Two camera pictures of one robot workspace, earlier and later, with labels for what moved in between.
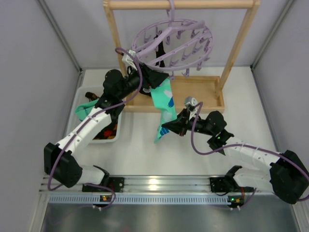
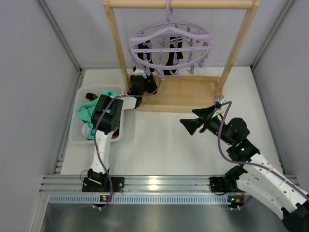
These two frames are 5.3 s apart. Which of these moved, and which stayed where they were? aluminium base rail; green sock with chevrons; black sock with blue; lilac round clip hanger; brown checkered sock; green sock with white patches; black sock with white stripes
Moved: lilac round clip hanger; black sock with white stripes; black sock with blue; green sock with white patches
Stayed: aluminium base rail; green sock with chevrons; brown checkered sock
